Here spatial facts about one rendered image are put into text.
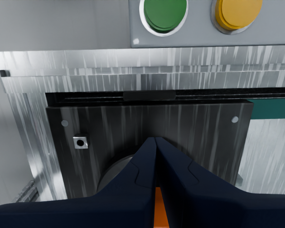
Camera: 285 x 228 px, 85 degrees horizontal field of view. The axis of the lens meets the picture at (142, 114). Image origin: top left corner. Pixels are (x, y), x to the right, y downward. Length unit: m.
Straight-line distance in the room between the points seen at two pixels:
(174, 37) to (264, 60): 0.10
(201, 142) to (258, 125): 0.12
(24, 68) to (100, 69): 0.08
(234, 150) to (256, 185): 0.15
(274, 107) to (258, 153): 0.10
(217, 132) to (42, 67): 0.21
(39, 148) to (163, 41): 0.21
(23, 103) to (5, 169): 0.26
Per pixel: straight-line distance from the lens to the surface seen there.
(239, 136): 0.23
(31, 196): 0.33
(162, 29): 0.17
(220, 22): 0.19
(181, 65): 0.18
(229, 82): 0.21
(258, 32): 0.22
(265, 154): 0.34
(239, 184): 0.28
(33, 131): 0.24
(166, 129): 0.19
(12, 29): 0.35
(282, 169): 0.38
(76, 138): 0.20
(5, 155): 0.44
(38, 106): 0.22
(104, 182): 0.21
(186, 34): 0.19
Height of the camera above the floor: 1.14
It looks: 70 degrees down
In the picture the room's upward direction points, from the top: 179 degrees clockwise
